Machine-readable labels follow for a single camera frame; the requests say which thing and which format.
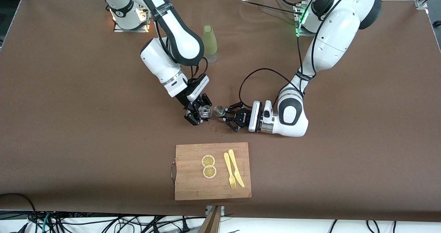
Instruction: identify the yellow plastic fork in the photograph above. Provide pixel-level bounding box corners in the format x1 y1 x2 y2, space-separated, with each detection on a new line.
223 152 237 189

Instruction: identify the brown table cover sheet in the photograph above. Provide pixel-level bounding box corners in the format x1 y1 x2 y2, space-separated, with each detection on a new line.
0 0 441 223

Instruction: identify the black cable on table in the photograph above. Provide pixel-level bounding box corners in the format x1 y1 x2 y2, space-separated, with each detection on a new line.
239 0 301 16

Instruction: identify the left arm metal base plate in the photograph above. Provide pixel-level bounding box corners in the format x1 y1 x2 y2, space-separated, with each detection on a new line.
293 2 312 38

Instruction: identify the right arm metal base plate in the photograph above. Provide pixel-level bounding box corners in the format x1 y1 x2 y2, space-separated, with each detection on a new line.
113 9 151 33

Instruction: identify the wooden cutting board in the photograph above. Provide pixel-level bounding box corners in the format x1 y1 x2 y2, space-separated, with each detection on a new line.
174 142 252 201

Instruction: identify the teal floor cable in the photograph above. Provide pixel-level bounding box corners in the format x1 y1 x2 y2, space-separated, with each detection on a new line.
41 212 53 233

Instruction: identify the wooden post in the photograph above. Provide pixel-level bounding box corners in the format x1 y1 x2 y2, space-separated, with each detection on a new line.
198 205 223 233

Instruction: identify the yellow plastic knife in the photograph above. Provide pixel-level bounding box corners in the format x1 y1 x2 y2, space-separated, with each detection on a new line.
228 149 245 188

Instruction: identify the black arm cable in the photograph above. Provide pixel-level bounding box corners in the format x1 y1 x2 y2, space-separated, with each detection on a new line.
153 20 209 86
238 0 377 110

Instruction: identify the black looped floor cable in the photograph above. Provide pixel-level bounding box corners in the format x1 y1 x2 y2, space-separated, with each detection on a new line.
0 193 39 233

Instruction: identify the green sleeved glass bottle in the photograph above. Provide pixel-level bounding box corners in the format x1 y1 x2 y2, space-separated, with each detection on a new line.
202 25 218 63

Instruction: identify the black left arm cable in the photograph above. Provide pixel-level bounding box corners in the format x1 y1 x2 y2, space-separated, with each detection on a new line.
238 0 377 110

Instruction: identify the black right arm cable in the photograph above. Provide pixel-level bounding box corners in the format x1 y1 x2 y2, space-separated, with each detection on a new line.
153 20 209 86

